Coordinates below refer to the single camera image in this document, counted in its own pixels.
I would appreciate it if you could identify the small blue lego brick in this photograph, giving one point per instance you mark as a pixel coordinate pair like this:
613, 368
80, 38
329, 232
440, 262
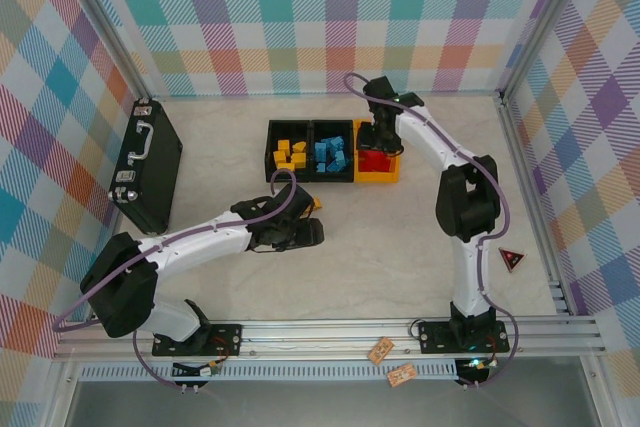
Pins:
320, 167

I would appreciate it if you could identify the yellow lego brick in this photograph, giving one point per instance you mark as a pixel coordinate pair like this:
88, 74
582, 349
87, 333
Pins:
300, 162
279, 157
299, 147
282, 143
286, 165

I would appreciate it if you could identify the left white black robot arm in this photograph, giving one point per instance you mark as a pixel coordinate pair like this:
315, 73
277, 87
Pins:
200, 242

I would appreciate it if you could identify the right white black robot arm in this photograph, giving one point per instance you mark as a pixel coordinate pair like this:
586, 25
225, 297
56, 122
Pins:
470, 272

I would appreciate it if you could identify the yellow plastic bin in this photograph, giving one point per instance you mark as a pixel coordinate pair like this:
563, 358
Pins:
380, 177

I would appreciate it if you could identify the black plastic bin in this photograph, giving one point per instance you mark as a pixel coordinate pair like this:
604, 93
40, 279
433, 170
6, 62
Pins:
270, 147
332, 128

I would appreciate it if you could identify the black red triangle object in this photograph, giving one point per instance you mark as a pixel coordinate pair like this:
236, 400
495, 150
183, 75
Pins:
511, 259

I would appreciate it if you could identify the grey metal sheet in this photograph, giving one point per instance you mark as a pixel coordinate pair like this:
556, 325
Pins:
325, 404

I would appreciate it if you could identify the thin aluminium wall rail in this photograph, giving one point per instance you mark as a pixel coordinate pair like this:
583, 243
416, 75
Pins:
300, 95

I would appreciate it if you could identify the aluminium mounting rail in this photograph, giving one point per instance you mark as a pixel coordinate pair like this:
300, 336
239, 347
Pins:
325, 334

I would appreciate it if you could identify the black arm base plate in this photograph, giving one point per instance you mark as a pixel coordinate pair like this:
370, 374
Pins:
435, 337
227, 339

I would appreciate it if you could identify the aluminium side rail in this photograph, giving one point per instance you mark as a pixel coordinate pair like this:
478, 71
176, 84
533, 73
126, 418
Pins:
531, 197

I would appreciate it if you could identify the aluminium frame post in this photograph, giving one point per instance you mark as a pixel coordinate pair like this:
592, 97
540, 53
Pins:
119, 32
543, 22

